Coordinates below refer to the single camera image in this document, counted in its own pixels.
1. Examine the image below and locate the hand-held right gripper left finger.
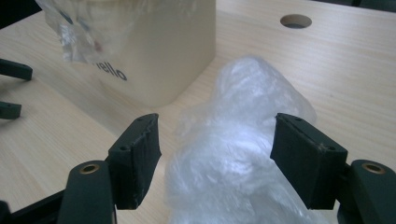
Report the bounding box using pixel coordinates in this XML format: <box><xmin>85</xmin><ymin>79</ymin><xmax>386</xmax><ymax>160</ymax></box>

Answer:
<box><xmin>106</xmin><ymin>113</ymin><xmax>163</xmax><ymax>211</ymax></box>

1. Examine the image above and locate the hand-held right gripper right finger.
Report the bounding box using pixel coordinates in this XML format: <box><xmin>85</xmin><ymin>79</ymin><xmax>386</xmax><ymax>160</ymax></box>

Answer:
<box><xmin>269</xmin><ymin>112</ymin><xmax>349</xmax><ymax>210</ymax></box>

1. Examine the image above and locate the clear plastic bag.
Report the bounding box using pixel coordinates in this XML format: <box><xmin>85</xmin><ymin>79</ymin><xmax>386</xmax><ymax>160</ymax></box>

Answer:
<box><xmin>35</xmin><ymin>0</ymin><xmax>106</xmax><ymax>63</ymax></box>
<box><xmin>163</xmin><ymin>54</ymin><xmax>331</xmax><ymax>224</ymax></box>

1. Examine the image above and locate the cream square plastic bin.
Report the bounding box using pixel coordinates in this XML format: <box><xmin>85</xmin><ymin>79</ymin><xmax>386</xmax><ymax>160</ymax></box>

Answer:
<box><xmin>43</xmin><ymin>0</ymin><xmax>218</xmax><ymax>108</ymax></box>

